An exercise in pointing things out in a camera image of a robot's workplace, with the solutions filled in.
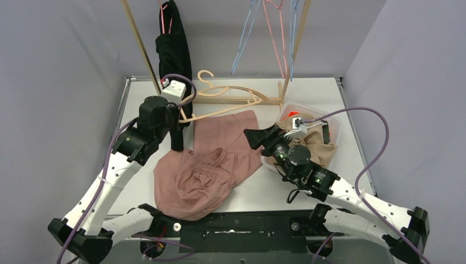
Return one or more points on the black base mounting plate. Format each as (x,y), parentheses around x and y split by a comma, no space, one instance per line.
(240,232)

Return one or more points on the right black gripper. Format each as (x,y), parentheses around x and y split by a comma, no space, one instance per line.
(258,137)

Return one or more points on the wooden clothes rack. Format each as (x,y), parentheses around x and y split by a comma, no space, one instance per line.
(295,39)

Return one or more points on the orange shorts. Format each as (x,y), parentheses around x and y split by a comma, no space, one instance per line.
(292,114)

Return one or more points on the pink hanger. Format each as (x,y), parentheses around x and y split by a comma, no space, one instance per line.
(166,22)
(275,23)

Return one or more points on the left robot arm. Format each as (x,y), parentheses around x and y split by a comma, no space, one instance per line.
(84,231)

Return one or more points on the wooden hanger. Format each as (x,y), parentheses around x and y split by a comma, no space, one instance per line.
(215,94)

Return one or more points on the pink hanger on black shorts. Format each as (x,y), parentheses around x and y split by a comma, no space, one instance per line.
(166,22)

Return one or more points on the pink shorts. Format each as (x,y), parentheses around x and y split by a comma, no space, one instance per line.
(192,183)

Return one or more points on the beige shorts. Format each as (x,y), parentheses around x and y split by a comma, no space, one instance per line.
(320,149)

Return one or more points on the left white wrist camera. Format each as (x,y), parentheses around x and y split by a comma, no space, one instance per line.
(173,91)

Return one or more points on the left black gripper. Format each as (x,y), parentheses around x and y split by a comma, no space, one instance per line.
(176,132)

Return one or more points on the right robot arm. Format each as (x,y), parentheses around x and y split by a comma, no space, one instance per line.
(343,207)

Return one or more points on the light blue wire hanger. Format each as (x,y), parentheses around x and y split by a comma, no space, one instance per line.
(292,35)

